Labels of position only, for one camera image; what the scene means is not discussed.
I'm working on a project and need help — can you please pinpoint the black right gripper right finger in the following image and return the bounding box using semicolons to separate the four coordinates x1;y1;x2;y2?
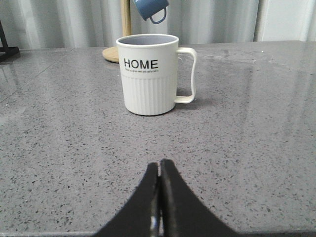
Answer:
160;159;237;237

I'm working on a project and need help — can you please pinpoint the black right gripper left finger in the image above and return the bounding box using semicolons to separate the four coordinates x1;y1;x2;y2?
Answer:
95;162;158;237

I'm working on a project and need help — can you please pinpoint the cream HOME mug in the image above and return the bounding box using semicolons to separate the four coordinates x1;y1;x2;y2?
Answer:
116;34;197;116

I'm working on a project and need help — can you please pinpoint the wooden mug tree stand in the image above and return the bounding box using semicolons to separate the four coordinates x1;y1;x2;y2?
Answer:
102;0;131;65

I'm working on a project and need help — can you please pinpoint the blue hanging mug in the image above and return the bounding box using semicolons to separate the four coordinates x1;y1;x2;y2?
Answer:
133;0;169;24

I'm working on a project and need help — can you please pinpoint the black wire mug rack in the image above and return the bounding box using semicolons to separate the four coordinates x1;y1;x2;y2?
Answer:
0;23;19;62

